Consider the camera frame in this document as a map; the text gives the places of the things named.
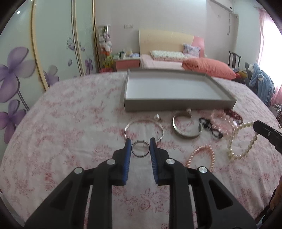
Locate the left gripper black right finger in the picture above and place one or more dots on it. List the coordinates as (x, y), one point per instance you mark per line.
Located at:
(196, 192)

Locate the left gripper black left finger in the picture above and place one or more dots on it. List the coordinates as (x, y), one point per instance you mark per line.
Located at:
(84, 197)

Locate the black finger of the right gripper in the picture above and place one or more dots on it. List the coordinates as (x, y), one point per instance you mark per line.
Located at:
(272, 135)

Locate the thin silver bangle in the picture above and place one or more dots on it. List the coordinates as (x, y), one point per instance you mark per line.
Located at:
(144, 128)

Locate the blue plush clothing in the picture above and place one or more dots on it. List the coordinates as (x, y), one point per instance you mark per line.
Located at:
(266, 88)

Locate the dark wooden chair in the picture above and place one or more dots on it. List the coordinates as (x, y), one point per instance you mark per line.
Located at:
(234, 60)

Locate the orange pillow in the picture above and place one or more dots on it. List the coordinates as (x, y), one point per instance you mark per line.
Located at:
(211, 67)

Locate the pink floral bedsheet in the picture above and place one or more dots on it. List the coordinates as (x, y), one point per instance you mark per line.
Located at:
(80, 123)

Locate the pearl earring left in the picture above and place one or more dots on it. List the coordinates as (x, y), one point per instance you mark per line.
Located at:
(157, 117)

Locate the small patterned cushion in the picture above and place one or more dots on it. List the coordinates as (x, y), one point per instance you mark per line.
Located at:
(191, 50)

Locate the floral white pillow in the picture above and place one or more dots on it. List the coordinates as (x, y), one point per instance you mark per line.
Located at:
(168, 56)

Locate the grey cardboard tray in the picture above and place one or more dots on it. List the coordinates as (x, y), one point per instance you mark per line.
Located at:
(148, 90)

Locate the pink bed mattress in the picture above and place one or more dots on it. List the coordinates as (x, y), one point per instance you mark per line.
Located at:
(147, 62)

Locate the plush toy display tube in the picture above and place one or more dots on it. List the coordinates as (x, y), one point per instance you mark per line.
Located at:
(104, 48)

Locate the pink nightstand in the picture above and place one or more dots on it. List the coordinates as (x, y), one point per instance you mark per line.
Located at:
(127, 63)

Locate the beige pink headboard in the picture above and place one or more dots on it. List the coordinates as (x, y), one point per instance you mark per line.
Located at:
(163, 40)

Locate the white mug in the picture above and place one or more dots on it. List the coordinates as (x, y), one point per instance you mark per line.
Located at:
(122, 54)

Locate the floral sliding wardrobe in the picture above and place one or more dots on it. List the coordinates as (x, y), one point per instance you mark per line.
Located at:
(42, 43)

